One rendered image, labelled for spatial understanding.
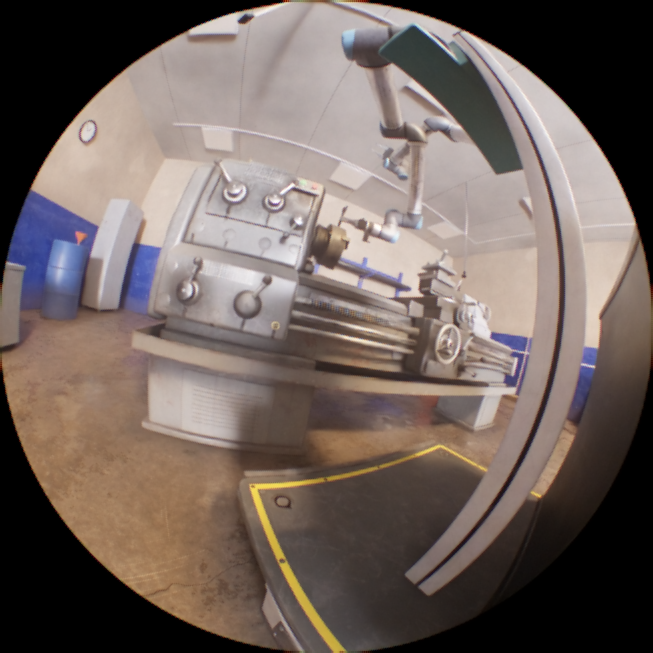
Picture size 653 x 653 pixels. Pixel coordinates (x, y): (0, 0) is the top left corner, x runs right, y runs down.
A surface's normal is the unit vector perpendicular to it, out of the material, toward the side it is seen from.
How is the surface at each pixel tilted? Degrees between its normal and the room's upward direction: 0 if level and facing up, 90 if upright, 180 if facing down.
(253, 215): 90
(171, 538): 0
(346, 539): 0
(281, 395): 90
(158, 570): 0
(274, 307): 90
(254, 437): 90
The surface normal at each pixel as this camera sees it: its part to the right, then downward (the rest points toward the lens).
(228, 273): 0.33, 0.10
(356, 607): 0.23, -0.97
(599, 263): -0.92, -0.21
